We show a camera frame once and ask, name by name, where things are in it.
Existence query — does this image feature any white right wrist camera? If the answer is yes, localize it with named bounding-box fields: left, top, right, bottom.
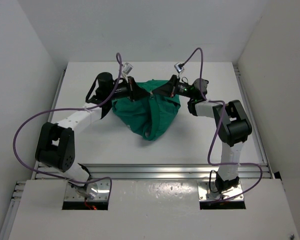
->
left=174, top=62, right=185, bottom=75

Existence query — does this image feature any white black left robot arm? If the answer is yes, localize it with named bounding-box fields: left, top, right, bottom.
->
left=35, top=72, right=150, bottom=200

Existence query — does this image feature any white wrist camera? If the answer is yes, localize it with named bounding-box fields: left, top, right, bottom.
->
left=122, top=62, right=133, bottom=76
left=174, top=62, right=185, bottom=75

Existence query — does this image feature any aluminium table edge rail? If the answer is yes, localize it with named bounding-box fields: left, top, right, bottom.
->
left=37, top=163, right=273, bottom=180

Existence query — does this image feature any green zip-up jacket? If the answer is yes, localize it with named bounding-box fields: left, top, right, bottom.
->
left=112, top=94, right=181, bottom=141

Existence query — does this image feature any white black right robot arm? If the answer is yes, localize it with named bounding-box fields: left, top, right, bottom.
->
left=152, top=75, right=252, bottom=194

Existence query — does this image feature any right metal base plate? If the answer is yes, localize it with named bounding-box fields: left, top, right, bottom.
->
left=197, top=180, right=245, bottom=201

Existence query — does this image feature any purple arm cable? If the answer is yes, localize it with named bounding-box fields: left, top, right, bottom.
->
left=178, top=47, right=263, bottom=203
left=12, top=52, right=124, bottom=201

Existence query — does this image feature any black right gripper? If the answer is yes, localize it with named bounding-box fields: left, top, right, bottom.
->
left=153, top=74, right=196, bottom=99

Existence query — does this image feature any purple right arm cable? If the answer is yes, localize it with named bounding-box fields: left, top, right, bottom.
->
left=178, top=47, right=263, bottom=203

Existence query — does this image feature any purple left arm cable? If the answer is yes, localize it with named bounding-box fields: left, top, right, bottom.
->
left=12, top=52, right=124, bottom=201

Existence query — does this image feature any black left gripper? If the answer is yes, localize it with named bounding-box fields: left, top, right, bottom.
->
left=107, top=76, right=150, bottom=103

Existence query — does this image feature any white front cover panel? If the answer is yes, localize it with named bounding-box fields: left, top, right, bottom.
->
left=9, top=179, right=299, bottom=240

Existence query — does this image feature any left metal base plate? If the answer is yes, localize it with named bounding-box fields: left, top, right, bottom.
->
left=64, top=179, right=111, bottom=202

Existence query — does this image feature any silver ring zipper pull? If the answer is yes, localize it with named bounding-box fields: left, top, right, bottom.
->
left=149, top=91, right=155, bottom=100

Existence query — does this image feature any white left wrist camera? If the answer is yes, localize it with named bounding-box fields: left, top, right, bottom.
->
left=122, top=62, right=133, bottom=76

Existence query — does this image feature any metal base plate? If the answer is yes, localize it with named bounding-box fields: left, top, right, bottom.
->
left=197, top=180, right=245, bottom=201
left=64, top=179, right=111, bottom=202

